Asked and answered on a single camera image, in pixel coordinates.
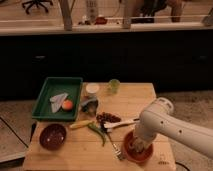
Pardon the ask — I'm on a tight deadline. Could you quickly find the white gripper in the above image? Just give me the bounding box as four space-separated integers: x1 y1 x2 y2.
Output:
133 129 157 153

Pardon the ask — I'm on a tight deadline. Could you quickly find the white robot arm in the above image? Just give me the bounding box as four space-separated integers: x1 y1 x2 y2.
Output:
133 97 213 159

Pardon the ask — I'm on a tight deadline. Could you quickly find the red bowl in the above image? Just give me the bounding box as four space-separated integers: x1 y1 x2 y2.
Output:
121 131 153 164

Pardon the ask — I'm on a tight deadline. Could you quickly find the dark purple bowl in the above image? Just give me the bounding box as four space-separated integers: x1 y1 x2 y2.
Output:
39 124 66 150

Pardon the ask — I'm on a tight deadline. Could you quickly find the metal fork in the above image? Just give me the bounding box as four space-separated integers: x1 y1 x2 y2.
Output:
101 124 125 161

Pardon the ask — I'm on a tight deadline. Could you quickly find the dark red grape bunch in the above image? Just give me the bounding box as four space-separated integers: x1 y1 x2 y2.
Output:
96 112 121 123

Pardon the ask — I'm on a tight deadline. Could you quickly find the green chili pepper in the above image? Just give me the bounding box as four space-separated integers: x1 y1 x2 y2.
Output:
88 123 106 146

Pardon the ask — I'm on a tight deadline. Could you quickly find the yellow banana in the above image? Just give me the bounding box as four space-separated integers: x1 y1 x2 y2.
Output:
69 120 93 129

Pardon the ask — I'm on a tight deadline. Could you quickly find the green translucent cup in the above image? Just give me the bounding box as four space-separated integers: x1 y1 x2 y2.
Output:
108 79 120 94

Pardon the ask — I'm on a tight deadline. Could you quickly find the white round container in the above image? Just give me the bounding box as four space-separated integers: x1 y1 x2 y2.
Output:
86 83 100 97

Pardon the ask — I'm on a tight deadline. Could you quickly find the orange fruit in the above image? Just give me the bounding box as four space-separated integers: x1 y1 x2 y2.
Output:
62 100 73 111

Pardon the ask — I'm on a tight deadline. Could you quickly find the grey folded cloth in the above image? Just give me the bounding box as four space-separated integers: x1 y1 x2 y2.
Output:
49 93 68 113

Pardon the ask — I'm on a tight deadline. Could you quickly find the green plastic tray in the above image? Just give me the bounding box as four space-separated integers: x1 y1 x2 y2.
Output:
32 77 83 121

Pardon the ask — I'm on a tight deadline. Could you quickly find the red object on ledge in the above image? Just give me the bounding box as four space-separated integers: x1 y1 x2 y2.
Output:
95 17 107 25

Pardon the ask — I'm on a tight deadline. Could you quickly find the seated person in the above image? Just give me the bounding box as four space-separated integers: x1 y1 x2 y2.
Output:
131 0 182 24

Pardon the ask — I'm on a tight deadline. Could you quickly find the black office chair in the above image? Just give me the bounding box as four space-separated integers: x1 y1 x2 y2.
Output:
22 0 53 14

